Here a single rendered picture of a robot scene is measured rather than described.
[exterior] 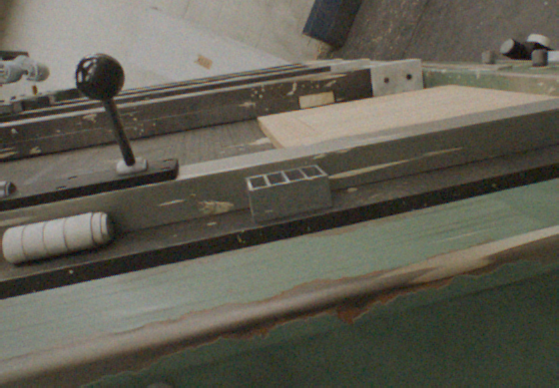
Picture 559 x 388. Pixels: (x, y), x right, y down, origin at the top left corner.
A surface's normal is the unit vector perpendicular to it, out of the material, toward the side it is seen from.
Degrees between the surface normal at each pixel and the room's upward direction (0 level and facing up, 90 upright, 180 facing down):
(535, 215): 60
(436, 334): 90
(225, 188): 90
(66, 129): 90
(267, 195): 89
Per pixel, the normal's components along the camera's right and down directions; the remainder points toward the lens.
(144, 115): 0.20, 0.16
